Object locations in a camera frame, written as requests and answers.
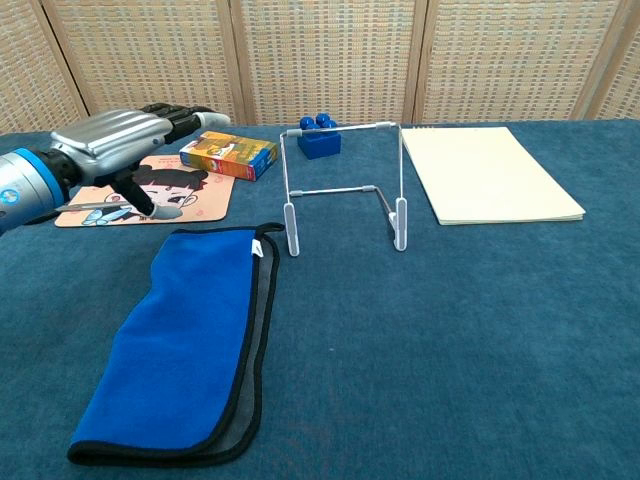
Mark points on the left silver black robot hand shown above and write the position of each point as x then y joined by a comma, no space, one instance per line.
115,137

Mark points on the grey blue microfiber cloth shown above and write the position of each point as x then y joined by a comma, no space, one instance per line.
190,325

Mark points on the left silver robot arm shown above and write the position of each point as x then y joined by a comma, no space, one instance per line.
25,185

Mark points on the cartoon girl mouse pad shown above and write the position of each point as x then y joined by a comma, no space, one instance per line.
210,200

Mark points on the colourful cardboard box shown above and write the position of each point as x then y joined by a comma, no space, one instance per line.
230,155

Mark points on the blue building block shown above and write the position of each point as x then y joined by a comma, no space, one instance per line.
320,146

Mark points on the cream paper notepad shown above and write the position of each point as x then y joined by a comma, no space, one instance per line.
490,175

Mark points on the teal table cover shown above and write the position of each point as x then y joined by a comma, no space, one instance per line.
450,350

